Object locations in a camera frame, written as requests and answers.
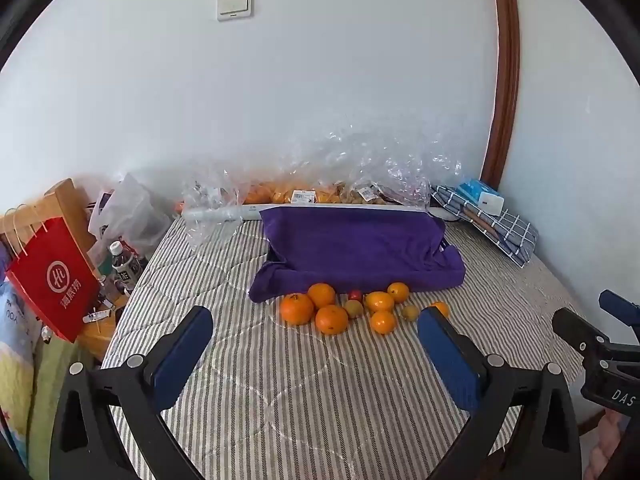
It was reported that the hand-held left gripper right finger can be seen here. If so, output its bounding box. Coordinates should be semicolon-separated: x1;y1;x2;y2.
417;305;583;480

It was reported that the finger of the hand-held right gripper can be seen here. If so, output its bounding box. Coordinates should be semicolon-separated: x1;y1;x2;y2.
552;308;621;363
599;289;640;326

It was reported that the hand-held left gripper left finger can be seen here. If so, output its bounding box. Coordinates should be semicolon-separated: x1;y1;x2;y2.
50;305;214;480

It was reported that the large orange with stem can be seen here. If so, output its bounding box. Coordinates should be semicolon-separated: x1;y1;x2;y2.
280;292;315;326

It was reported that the purple towel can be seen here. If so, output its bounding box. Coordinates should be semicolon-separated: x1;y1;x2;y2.
248;205;467;304

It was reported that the clear bag of brown fruits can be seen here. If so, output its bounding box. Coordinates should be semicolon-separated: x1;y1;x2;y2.
345;132;463;207

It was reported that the person's right hand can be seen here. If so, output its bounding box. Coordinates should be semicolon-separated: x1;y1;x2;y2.
589;407;633;480

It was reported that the orange wooden stool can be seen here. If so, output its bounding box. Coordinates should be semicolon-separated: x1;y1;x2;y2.
75;292;132;361

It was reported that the clear water bottle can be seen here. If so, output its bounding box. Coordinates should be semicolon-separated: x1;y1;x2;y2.
107;241;138;293

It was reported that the blue grey plaid cloth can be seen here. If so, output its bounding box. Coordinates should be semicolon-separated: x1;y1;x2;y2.
431;185;540;267

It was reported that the striped mattress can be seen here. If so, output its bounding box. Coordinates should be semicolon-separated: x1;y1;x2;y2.
100;210;608;480

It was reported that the brown wooden stick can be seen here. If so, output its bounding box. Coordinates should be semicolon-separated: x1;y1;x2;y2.
467;207;506;243

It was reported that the green cloth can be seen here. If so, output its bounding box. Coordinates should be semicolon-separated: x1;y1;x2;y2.
27;330;101;476

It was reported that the long white pipe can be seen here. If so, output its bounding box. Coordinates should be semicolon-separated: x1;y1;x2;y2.
182;203;432;224

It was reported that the red paper bag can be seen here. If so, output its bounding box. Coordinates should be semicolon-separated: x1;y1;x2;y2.
5;205;101;343

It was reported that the white plastic bag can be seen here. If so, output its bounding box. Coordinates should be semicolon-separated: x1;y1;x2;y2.
87;172;173;256

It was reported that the small white box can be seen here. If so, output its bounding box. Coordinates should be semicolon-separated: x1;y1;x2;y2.
477;194;505;217

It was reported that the printed blanket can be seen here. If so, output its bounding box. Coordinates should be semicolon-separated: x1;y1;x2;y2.
0;255;56;466

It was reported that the blue tissue pack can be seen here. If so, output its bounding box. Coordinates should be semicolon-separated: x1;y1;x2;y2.
456;179;503;201

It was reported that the clear bag of oranges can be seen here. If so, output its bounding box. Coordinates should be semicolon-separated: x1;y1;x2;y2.
239;127;351;207

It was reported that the brown wooden door frame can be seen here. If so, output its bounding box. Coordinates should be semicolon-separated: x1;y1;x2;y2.
481;0;522;188

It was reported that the white wall switch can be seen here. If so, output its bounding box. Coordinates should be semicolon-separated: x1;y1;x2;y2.
216;0;254;22

